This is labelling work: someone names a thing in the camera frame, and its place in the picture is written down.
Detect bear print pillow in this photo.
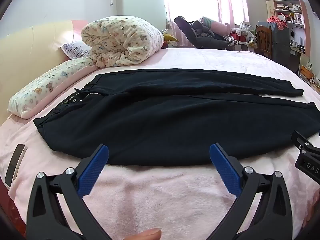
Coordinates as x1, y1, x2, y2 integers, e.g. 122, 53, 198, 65
8, 56, 97, 119

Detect wooden rack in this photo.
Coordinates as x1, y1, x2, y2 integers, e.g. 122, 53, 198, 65
299, 65, 320, 90

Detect dark grey cabinet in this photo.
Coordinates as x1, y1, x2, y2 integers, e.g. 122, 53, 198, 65
267, 21, 292, 67

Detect pink cushion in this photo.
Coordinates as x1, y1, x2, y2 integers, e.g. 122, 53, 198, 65
201, 16, 230, 34

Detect purple patterned pillow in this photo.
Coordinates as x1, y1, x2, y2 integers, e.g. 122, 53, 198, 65
61, 41, 92, 59

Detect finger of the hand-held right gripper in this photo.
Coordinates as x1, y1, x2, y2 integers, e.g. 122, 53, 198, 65
291, 130, 320, 156

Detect wooden chair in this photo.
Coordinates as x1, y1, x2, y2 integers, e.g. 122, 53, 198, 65
255, 25, 273, 59

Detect pink wall bookshelf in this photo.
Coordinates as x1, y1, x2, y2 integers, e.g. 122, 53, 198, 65
266, 0, 312, 55

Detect pink window curtain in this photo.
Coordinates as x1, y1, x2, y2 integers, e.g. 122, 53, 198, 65
160, 0, 250, 48

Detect rolled bear print blanket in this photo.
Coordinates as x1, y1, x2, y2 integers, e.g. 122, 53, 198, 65
81, 16, 164, 68

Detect black pants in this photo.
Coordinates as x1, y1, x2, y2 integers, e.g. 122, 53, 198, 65
33, 68, 320, 167

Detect black recliner chair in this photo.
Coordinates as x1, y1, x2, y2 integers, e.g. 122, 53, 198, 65
174, 16, 235, 50

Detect yellow plush toy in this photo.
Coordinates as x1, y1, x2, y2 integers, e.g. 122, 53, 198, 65
162, 32, 180, 48

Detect red cloth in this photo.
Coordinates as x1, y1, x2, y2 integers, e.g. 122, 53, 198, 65
267, 16, 287, 28

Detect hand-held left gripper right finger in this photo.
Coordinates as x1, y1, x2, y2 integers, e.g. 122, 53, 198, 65
209, 142, 293, 240

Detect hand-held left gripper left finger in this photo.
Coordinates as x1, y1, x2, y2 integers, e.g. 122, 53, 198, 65
26, 144, 110, 240

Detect yellow and pink headboard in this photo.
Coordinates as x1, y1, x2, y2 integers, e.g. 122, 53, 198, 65
0, 20, 85, 100

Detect cluttered side table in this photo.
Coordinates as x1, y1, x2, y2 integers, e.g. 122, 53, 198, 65
226, 22, 259, 53

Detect smartphone with white case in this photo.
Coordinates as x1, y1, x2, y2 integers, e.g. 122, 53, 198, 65
4, 144, 28, 189

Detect person's left hand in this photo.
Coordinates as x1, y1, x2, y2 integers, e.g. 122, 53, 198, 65
124, 227, 162, 240

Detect grey jacket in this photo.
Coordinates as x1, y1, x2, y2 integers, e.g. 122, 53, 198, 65
191, 20, 225, 40

